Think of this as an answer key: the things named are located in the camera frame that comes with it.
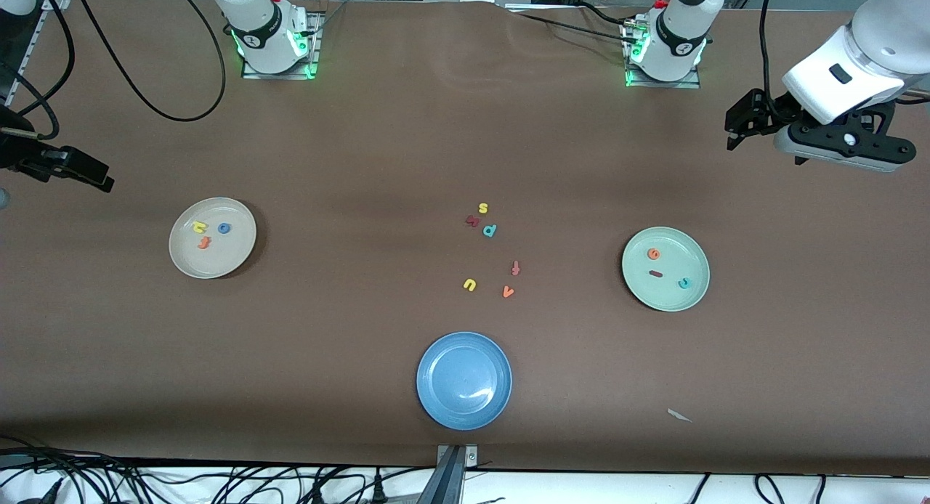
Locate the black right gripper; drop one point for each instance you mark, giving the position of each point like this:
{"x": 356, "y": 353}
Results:
{"x": 22, "y": 152}

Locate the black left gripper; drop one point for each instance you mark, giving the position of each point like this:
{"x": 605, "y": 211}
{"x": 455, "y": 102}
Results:
{"x": 761, "y": 110}

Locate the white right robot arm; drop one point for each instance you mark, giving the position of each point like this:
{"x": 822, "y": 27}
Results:
{"x": 261, "y": 25}

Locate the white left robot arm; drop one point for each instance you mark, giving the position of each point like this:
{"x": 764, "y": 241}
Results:
{"x": 872, "y": 46}

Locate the beige plate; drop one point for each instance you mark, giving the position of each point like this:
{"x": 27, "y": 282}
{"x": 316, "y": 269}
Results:
{"x": 232, "y": 261}

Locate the green plate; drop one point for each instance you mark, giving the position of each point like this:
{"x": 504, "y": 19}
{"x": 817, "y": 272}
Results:
{"x": 665, "y": 297}

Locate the small white paper scrap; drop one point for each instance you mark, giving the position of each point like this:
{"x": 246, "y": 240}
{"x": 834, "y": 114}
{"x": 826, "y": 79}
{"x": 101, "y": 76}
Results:
{"x": 679, "y": 415}

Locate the blue plate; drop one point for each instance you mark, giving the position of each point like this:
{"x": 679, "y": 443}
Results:
{"x": 465, "y": 380}

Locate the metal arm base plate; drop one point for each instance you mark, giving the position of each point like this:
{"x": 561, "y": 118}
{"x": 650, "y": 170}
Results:
{"x": 676, "y": 85}
{"x": 283, "y": 75}

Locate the metal table edge bracket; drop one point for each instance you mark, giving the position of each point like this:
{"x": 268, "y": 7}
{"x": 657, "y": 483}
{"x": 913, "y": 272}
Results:
{"x": 454, "y": 475}

